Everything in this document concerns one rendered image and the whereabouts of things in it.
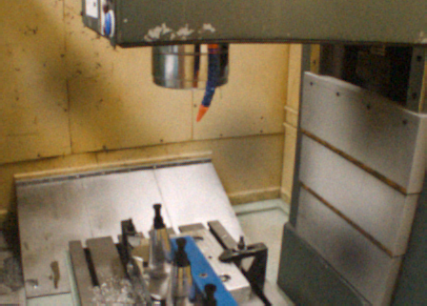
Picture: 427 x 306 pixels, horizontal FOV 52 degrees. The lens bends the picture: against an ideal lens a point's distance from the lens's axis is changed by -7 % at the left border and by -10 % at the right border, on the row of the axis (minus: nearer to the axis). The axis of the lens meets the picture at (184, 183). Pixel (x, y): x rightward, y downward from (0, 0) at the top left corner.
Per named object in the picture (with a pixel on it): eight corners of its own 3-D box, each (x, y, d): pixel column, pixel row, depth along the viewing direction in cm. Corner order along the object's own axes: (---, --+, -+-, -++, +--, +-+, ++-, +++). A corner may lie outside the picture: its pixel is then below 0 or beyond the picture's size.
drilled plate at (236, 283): (155, 320, 105) (154, 303, 103) (128, 255, 130) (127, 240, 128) (248, 300, 111) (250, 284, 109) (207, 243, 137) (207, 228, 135)
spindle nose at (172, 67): (240, 89, 91) (241, 29, 86) (158, 92, 87) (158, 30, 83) (215, 73, 105) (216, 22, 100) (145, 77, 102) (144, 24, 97)
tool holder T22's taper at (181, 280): (198, 310, 65) (199, 271, 62) (166, 312, 64) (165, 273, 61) (194, 292, 69) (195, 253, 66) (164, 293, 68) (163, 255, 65)
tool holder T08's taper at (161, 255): (177, 267, 74) (175, 230, 72) (150, 272, 74) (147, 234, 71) (172, 253, 78) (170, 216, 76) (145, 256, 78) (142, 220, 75)
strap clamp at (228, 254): (219, 292, 121) (222, 243, 115) (215, 285, 124) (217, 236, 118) (265, 281, 125) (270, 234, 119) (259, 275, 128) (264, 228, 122)
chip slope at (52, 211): (29, 329, 146) (13, 264, 135) (24, 234, 204) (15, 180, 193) (274, 284, 171) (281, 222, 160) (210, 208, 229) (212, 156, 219)
